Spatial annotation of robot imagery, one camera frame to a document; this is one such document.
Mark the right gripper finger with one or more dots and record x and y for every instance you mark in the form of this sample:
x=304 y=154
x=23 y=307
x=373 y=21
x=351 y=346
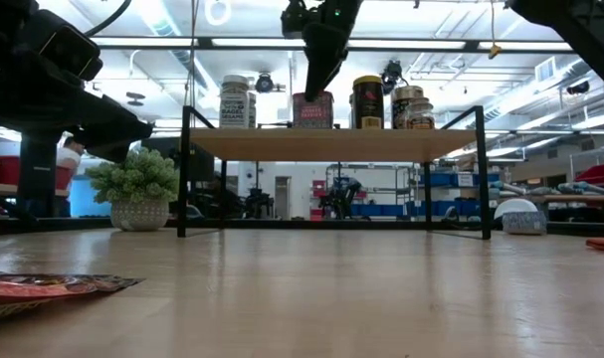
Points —
x=315 y=79

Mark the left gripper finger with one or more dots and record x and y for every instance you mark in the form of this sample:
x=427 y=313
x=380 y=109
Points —
x=112 y=131

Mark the red-lidded smoked paprika tin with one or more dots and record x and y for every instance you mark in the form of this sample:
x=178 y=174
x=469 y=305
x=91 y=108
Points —
x=314 y=117

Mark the yellow-lidded chili onion jar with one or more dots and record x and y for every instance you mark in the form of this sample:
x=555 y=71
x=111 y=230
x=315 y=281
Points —
x=367 y=104

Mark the white-lidded bagel seasoning jar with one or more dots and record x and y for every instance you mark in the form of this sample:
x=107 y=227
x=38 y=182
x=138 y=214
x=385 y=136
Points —
x=234 y=107
x=252 y=112

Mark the furikake jar with tan lid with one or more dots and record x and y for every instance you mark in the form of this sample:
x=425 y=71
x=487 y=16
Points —
x=400 y=107

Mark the saffron glass jar cork lid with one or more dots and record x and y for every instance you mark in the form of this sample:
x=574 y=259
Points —
x=421 y=117

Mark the orange snack packet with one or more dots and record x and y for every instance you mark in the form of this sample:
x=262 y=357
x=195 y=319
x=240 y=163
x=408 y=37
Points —
x=33 y=291

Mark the wooden shelf with black legs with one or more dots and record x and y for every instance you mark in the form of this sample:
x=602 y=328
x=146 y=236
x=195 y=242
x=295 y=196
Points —
x=331 y=144

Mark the black monitor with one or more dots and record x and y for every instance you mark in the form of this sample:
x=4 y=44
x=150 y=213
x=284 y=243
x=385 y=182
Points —
x=157 y=149

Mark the person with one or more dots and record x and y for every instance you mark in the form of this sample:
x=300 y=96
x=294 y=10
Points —
x=70 y=156

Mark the green succulent in white pot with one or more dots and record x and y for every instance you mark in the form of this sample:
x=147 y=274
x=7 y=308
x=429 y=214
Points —
x=132 y=179

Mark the black office chair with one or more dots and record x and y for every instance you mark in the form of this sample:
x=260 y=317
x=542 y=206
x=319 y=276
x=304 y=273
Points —
x=343 y=196
x=259 y=204

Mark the rack with blue bins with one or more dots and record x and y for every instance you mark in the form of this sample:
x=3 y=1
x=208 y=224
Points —
x=446 y=206

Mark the white ceiling vent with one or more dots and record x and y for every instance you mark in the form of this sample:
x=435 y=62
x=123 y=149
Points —
x=545 y=69

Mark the small round white-topped pot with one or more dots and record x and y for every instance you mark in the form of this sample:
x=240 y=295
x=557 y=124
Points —
x=523 y=224

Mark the black ceiling device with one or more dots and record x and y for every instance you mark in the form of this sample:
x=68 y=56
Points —
x=578 y=87

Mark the wooden workbench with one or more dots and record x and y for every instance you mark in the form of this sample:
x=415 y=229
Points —
x=580 y=199

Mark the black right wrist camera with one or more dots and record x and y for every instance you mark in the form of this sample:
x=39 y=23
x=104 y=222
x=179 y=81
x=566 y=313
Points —
x=292 y=20

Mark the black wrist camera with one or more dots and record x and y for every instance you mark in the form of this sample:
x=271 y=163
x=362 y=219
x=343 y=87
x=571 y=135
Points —
x=292 y=20
x=70 y=50

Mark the black overhead camera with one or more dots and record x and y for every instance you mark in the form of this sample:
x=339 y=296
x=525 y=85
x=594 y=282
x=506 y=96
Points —
x=264 y=83

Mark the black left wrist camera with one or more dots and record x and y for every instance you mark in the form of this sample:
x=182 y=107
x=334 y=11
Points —
x=70 y=50

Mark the black metal rig frame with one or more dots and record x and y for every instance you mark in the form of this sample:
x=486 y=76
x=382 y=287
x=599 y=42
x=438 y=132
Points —
x=38 y=174

